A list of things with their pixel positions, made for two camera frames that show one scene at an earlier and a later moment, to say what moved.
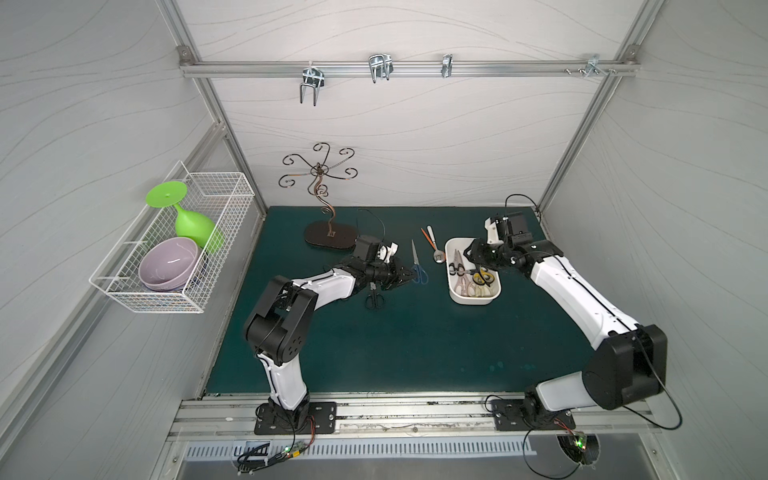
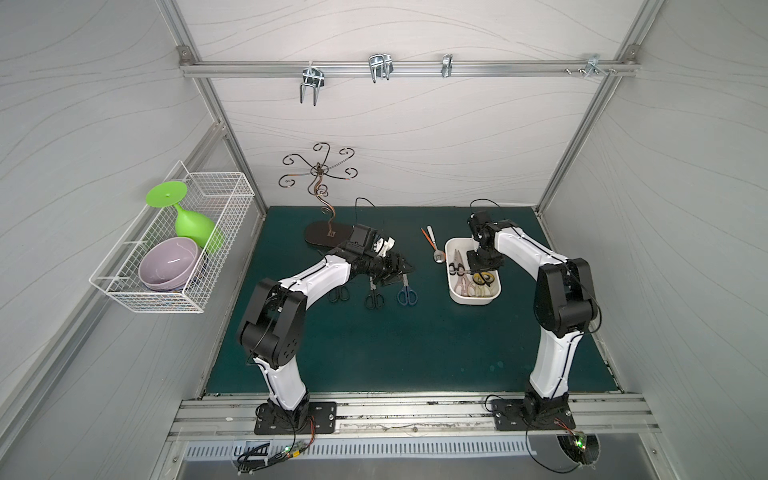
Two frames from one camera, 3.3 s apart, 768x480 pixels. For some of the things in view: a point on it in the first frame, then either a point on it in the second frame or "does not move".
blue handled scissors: (421, 274) -> (406, 294)
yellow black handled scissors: (482, 276) does not move
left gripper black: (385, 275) does not move
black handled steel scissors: (374, 300) does not move
